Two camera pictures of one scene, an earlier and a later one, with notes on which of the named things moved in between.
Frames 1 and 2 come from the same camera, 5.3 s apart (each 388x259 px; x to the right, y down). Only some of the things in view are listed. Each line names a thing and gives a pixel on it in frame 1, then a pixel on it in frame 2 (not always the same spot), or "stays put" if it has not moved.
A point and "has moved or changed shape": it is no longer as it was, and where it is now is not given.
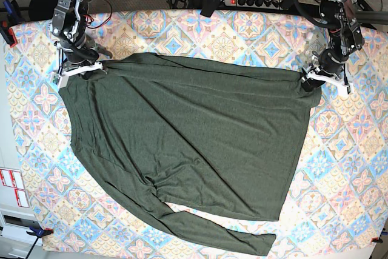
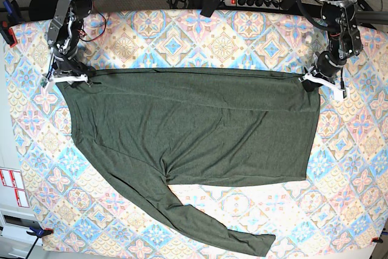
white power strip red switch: [253, 2] stays put
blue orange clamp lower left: [39, 232] stays put
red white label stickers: [13, 179] stays put
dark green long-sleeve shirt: [224, 139] has moved or changed shape
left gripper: [80, 49] to [63, 54]
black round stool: [42, 4] stays put
